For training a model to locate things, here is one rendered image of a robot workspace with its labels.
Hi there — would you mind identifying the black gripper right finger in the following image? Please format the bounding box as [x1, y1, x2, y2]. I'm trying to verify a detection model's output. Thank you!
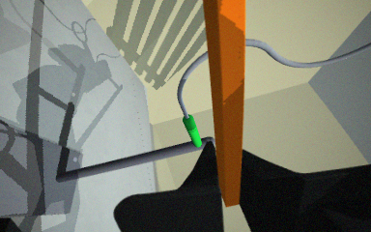
[239, 149, 371, 232]

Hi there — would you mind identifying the orange handle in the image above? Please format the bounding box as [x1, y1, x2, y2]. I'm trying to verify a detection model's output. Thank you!
[203, 0, 246, 207]

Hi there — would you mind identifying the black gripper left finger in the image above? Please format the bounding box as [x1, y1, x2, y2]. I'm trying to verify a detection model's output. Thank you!
[113, 141, 224, 232]

